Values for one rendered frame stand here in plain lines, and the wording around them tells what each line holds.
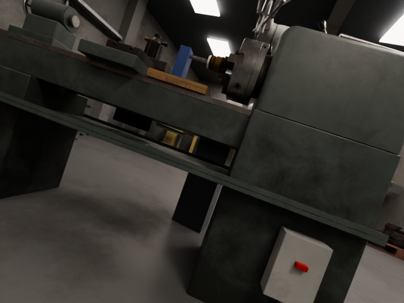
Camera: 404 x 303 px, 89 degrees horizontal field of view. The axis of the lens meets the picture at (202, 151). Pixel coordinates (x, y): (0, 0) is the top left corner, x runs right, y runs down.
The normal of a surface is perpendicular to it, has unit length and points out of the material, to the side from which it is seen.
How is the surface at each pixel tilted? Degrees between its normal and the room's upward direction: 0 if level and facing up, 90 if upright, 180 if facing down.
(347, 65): 90
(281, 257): 90
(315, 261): 90
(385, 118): 90
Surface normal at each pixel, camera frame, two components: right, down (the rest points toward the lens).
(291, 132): -0.13, -0.01
